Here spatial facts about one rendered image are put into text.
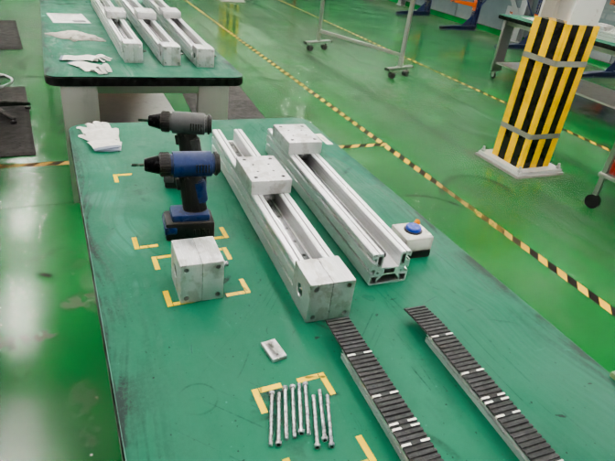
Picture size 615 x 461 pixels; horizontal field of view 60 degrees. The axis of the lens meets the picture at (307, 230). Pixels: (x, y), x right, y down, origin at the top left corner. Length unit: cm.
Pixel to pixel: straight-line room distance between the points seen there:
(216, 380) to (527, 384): 58
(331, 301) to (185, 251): 32
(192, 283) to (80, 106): 180
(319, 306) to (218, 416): 31
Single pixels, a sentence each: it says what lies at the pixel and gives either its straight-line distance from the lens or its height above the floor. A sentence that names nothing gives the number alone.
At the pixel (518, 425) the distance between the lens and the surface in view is 99.
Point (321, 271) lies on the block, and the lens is 109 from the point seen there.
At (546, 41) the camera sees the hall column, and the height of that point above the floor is 96.
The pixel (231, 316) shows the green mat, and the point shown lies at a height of 78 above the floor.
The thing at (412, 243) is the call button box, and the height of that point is 83.
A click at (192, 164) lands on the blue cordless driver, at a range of 125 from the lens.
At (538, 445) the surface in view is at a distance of 98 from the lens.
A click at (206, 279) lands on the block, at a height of 83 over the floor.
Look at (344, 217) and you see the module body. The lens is 132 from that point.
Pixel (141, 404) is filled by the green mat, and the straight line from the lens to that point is 95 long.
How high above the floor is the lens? 149
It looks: 30 degrees down
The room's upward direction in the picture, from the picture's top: 8 degrees clockwise
